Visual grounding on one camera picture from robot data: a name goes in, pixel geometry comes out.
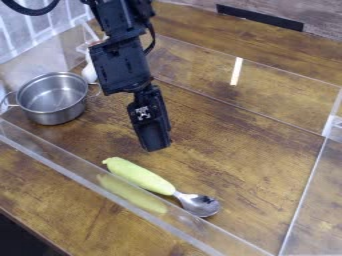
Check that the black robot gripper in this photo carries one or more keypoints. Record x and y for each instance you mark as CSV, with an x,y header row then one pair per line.
x,y
123,72

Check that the green handled metal spoon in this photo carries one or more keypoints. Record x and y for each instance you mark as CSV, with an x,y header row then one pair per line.
x,y
201,205

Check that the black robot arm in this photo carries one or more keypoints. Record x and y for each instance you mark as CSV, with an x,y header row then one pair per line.
x,y
125,20

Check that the white mushroom toy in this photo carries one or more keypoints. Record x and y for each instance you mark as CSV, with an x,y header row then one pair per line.
x,y
89,72

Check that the small steel pot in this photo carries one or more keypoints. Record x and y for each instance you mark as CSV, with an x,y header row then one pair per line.
x,y
53,98

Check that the black strip on table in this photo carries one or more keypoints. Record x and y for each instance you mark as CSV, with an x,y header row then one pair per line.
x,y
262,18

